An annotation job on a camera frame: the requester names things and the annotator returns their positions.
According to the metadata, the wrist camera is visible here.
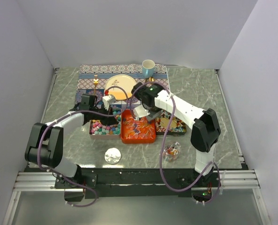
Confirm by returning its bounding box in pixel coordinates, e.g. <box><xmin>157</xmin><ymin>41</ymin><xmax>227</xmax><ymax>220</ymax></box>
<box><xmin>133</xmin><ymin>105</ymin><xmax>150</xmax><ymax>120</ymax></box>
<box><xmin>102</xmin><ymin>95</ymin><xmax>117</xmax><ymax>110</ymax></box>

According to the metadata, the patterned blue placemat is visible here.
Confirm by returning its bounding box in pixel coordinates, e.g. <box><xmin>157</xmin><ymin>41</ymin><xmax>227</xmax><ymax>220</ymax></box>
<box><xmin>75</xmin><ymin>64</ymin><xmax>170</xmax><ymax>108</ymax></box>

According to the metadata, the purple cable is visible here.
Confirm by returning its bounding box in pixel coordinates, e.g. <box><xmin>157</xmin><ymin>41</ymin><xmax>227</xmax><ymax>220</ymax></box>
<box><xmin>129</xmin><ymin>82</ymin><xmax>221</xmax><ymax>205</ymax></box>
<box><xmin>37</xmin><ymin>86</ymin><xmax>130</xmax><ymax>208</ymax></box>

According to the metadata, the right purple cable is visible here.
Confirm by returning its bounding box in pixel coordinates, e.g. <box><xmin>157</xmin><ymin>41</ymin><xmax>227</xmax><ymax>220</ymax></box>
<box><xmin>129</xmin><ymin>82</ymin><xmax>221</xmax><ymax>205</ymax></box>

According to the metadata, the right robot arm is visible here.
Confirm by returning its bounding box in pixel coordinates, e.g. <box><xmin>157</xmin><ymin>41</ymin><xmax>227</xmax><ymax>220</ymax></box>
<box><xmin>131</xmin><ymin>82</ymin><xmax>221</xmax><ymax>187</ymax></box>

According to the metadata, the gold tin of lollipops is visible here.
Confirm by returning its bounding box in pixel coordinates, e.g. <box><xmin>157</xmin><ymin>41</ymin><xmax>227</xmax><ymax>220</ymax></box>
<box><xmin>155</xmin><ymin>111</ymin><xmax>187</xmax><ymax>136</ymax></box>

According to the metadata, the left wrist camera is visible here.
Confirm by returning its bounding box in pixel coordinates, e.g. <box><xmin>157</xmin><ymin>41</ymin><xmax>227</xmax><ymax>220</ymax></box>
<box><xmin>102</xmin><ymin>95</ymin><xmax>117</xmax><ymax>110</ymax></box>

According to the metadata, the cream and orange plate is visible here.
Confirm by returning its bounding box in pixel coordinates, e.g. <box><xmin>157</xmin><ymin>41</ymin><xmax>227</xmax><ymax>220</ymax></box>
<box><xmin>105</xmin><ymin>75</ymin><xmax>137</xmax><ymax>101</ymax></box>

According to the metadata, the aluminium rail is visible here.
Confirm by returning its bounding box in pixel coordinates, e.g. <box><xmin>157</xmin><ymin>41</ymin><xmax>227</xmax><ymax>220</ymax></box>
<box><xmin>14</xmin><ymin>168</ymin><xmax>260</xmax><ymax>191</ymax></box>

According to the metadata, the clear jar lid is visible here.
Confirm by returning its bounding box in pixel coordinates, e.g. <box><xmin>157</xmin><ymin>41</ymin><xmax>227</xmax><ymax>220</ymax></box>
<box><xmin>104</xmin><ymin>148</ymin><xmax>121</xmax><ymax>165</ymax></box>

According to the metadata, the gold fork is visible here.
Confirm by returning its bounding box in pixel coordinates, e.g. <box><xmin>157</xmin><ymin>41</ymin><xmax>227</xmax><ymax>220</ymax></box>
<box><xmin>93</xmin><ymin>74</ymin><xmax>99</xmax><ymax>95</ymax></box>

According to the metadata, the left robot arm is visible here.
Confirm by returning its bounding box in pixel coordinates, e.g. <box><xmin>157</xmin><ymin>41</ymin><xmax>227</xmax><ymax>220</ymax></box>
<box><xmin>24</xmin><ymin>94</ymin><xmax>118</xmax><ymax>188</ymax></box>

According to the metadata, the blue mug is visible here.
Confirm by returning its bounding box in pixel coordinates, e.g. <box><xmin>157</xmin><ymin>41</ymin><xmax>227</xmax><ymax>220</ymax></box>
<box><xmin>142</xmin><ymin>60</ymin><xmax>155</xmax><ymax>78</ymax></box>

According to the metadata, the silver tin of star candies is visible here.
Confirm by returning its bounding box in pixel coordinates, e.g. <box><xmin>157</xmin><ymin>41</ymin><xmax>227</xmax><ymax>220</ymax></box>
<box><xmin>89</xmin><ymin>108</ymin><xmax>121</xmax><ymax>140</ymax></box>

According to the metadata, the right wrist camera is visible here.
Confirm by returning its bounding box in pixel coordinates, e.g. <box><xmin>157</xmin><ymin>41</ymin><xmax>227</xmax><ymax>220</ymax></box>
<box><xmin>133</xmin><ymin>105</ymin><xmax>150</xmax><ymax>120</ymax></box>

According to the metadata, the orange tin of lollipops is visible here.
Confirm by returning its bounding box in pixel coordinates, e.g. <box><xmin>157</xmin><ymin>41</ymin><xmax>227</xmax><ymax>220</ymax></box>
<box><xmin>120</xmin><ymin>110</ymin><xmax>156</xmax><ymax>144</ymax></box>

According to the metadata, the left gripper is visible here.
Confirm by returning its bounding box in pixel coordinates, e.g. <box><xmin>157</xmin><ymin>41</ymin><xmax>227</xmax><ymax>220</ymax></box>
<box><xmin>90</xmin><ymin>104</ymin><xmax>118</xmax><ymax>127</ymax></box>

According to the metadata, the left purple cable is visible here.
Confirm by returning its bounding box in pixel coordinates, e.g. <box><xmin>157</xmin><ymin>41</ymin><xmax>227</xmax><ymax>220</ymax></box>
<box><xmin>37</xmin><ymin>86</ymin><xmax>130</xmax><ymax>208</ymax></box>

